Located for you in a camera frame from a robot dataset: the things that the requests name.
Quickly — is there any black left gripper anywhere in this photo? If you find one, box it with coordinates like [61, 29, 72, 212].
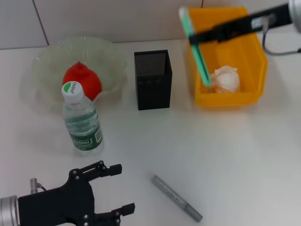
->
[17, 160, 136, 226]

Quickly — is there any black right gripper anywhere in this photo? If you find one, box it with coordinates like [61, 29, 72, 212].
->
[189, 2, 294, 46]

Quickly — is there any mint green utility knife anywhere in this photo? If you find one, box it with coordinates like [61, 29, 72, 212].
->
[178, 6, 212, 88]

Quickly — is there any white paper ball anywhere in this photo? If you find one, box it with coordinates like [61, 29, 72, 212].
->
[208, 65, 241, 94]

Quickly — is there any clear green-label water bottle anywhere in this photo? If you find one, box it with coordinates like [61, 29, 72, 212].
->
[61, 81, 105, 156]

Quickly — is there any red-orange toy orange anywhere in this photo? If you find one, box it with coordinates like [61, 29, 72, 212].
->
[62, 61, 103, 101]

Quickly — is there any grey marker pen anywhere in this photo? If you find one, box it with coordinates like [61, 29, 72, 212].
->
[150, 173, 204, 223]

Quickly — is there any black mesh pen holder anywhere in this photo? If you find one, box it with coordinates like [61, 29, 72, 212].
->
[134, 49, 174, 111]

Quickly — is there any translucent wavy fruit plate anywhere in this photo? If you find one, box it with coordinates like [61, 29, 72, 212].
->
[20, 35, 128, 113]

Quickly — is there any yellow plastic storage bin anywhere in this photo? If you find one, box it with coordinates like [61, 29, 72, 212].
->
[186, 6, 269, 108]

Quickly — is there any right gripper connector cable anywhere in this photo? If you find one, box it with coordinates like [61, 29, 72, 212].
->
[260, 14, 301, 57]

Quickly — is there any gripper connector cable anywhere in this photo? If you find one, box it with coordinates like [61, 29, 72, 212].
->
[260, 14, 301, 57]
[29, 178, 49, 194]

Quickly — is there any left gripper connector cable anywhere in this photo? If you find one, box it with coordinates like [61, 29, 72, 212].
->
[29, 178, 49, 194]

